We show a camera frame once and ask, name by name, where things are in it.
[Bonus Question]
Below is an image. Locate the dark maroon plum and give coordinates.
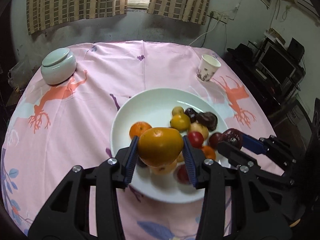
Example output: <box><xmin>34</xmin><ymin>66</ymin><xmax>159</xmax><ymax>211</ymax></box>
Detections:
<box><xmin>175</xmin><ymin>164</ymin><xmax>190</xmax><ymax>185</ymax></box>

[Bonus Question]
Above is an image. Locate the floral paper cup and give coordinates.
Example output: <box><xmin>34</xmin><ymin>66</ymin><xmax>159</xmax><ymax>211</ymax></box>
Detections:
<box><xmin>196</xmin><ymin>54</ymin><xmax>221</xmax><ymax>82</ymax></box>

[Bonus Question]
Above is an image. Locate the pink patterned tablecloth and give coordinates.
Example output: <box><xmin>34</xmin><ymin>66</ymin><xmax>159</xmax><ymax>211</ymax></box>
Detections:
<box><xmin>1</xmin><ymin>41</ymin><xmax>274</xmax><ymax>235</ymax></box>

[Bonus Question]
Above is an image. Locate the black computer monitor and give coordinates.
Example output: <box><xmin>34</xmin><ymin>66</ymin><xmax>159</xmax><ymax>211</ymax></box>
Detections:
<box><xmin>257</xmin><ymin>46</ymin><xmax>296</xmax><ymax>85</ymax></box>

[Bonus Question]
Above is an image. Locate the small red fruit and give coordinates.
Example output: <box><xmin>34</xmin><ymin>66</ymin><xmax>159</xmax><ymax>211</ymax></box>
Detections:
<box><xmin>188</xmin><ymin>131</ymin><xmax>204</xmax><ymax>148</ymax></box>

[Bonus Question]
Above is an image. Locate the white wall socket strip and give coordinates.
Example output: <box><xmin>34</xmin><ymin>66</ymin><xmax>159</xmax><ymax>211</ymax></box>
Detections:
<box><xmin>209</xmin><ymin>11</ymin><xmax>229</xmax><ymax>24</ymax></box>

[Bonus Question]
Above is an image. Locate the pale green lidded jar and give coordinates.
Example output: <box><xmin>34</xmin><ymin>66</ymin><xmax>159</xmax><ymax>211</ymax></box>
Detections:
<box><xmin>40</xmin><ymin>48</ymin><xmax>76</xmax><ymax>85</ymax></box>

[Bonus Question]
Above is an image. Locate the white power cable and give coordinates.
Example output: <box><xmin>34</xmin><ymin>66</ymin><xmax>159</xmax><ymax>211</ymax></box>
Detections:
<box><xmin>188</xmin><ymin>19</ymin><xmax>221</xmax><ymax>47</ymax></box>

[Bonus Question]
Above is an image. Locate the dark red plum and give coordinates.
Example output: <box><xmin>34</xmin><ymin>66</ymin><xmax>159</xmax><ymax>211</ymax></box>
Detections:
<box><xmin>208</xmin><ymin>132</ymin><xmax>222</xmax><ymax>150</ymax></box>

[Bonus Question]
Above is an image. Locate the dark purple glossy fruit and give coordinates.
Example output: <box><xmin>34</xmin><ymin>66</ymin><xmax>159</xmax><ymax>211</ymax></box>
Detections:
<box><xmin>196</xmin><ymin>112</ymin><xmax>218</xmax><ymax>132</ymax></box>

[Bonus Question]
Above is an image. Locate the white oval plate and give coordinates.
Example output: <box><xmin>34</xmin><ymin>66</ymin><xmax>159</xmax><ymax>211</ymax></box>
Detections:
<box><xmin>110</xmin><ymin>88</ymin><xmax>228</xmax><ymax>204</ymax></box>

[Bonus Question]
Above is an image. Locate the small dark date fruit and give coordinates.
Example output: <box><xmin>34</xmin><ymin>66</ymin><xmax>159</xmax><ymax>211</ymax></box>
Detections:
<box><xmin>184</xmin><ymin>108</ymin><xmax>198</xmax><ymax>124</ymax></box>

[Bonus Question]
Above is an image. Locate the yellow-brown round fruit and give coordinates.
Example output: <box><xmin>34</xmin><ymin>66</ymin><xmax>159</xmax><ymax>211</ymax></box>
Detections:
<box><xmin>170</xmin><ymin>113</ymin><xmax>191</xmax><ymax>132</ymax></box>

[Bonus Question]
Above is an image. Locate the tan pumpkin-shaped fruit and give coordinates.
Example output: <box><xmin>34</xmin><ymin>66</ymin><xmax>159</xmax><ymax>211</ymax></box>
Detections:
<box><xmin>150</xmin><ymin>160</ymin><xmax>177</xmax><ymax>176</ymax></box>

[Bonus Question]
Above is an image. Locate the orange tangerine right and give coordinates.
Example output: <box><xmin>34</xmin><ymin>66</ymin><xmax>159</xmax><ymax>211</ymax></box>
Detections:
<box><xmin>201</xmin><ymin>145</ymin><xmax>216</xmax><ymax>160</ymax></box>

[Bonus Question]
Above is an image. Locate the small yellow fruit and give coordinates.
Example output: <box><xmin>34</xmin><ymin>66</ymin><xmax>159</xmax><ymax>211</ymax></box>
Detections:
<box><xmin>171</xmin><ymin>106</ymin><xmax>184</xmax><ymax>116</ymax></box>

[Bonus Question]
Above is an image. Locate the orange persimmon fruit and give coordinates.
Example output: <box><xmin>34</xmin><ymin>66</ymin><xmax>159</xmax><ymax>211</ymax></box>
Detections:
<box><xmin>138</xmin><ymin>127</ymin><xmax>184</xmax><ymax>167</ymax></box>

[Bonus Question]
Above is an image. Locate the left checked curtain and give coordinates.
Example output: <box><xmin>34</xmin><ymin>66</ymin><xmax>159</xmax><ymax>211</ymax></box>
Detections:
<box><xmin>26</xmin><ymin>0</ymin><xmax>127</xmax><ymax>35</ymax></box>

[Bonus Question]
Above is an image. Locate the orange tangerine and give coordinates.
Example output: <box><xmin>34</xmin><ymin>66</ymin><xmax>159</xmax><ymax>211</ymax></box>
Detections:
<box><xmin>201</xmin><ymin>145</ymin><xmax>216</xmax><ymax>160</ymax></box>
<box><xmin>129</xmin><ymin>121</ymin><xmax>152</xmax><ymax>139</ymax></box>

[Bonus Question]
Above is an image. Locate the orange tangerine left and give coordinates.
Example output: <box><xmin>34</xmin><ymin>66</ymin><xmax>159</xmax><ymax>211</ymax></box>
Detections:
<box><xmin>129</xmin><ymin>121</ymin><xmax>152</xmax><ymax>139</ymax></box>

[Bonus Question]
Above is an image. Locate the beige round fruit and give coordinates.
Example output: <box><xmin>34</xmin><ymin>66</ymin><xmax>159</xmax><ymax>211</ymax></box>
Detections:
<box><xmin>188</xmin><ymin>122</ymin><xmax>209</xmax><ymax>140</ymax></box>

